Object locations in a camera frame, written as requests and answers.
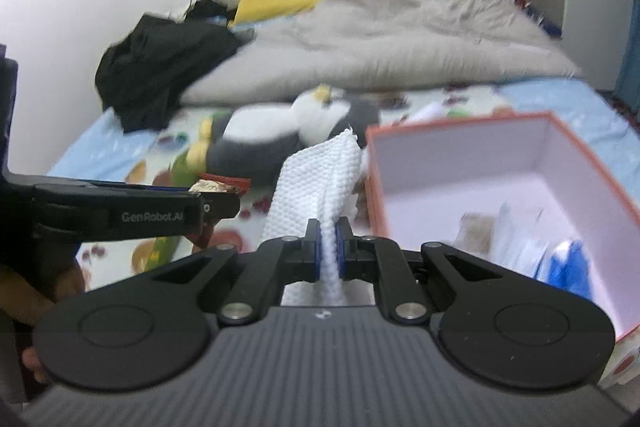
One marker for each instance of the blue white plastic bag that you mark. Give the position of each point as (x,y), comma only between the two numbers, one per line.
(565,266)

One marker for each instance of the black clothes pile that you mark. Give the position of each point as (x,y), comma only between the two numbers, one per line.
(142,78)

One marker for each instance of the packaged mask with label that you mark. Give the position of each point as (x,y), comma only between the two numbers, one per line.
(510,238)

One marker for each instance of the grey white penguin plush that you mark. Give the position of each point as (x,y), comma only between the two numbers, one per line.
(253,141)

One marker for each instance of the red snack wrapper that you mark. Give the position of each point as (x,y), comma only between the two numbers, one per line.
(210,183)

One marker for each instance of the grey duvet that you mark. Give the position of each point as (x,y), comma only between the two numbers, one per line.
(383,45)

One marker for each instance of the green fabric massage hammer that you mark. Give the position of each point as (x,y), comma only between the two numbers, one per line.
(172,206)

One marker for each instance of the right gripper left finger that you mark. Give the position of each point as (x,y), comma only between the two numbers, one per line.
(264,274)

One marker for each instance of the orange cardboard box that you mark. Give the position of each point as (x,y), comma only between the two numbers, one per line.
(425,179)

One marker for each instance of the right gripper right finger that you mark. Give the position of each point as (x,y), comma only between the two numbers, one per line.
(381,262)

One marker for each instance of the person's left hand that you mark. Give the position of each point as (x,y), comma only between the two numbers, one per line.
(26,305)

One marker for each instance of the blue curtain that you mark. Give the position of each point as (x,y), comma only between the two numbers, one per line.
(627,86)

